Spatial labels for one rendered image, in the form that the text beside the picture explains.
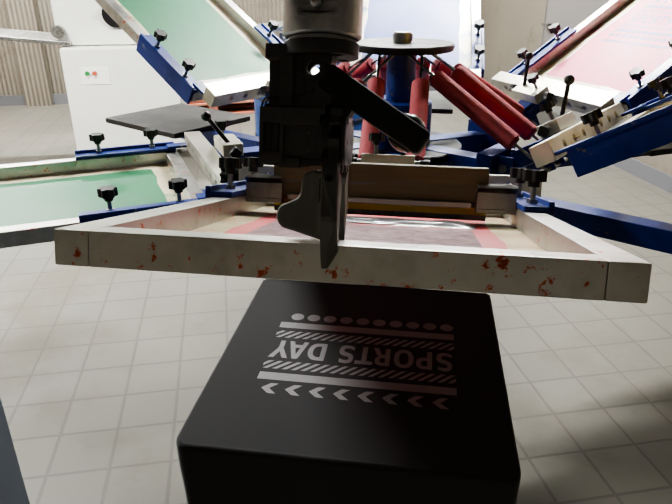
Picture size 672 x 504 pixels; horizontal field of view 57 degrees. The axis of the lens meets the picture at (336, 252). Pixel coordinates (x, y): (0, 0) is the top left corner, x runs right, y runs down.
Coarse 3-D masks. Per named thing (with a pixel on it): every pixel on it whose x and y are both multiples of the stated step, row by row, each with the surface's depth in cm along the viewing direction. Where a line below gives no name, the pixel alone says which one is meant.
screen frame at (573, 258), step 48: (96, 240) 63; (144, 240) 62; (192, 240) 62; (240, 240) 61; (288, 240) 61; (576, 240) 70; (432, 288) 59; (480, 288) 58; (528, 288) 58; (576, 288) 57; (624, 288) 57
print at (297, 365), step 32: (288, 320) 110; (320, 320) 110; (352, 320) 110; (384, 320) 110; (288, 352) 100; (320, 352) 100; (352, 352) 100; (384, 352) 100; (416, 352) 100; (448, 352) 100; (256, 384) 93; (288, 384) 93; (320, 384) 93; (352, 384) 93; (384, 384) 93; (416, 384) 93; (448, 384) 93
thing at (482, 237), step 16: (480, 224) 115; (368, 240) 88; (384, 240) 89; (400, 240) 90; (416, 240) 90; (432, 240) 91; (448, 240) 92; (464, 240) 92; (480, 240) 93; (496, 240) 94
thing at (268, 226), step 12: (264, 216) 115; (276, 216) 115; (360, 216) 121; (372, 216) 122; (240, 228) 96; (252, 228) 97; (264, 228) 97; (276, 228) 98; (348, 228) 101; (360, 228) 102; (360, 240) 88
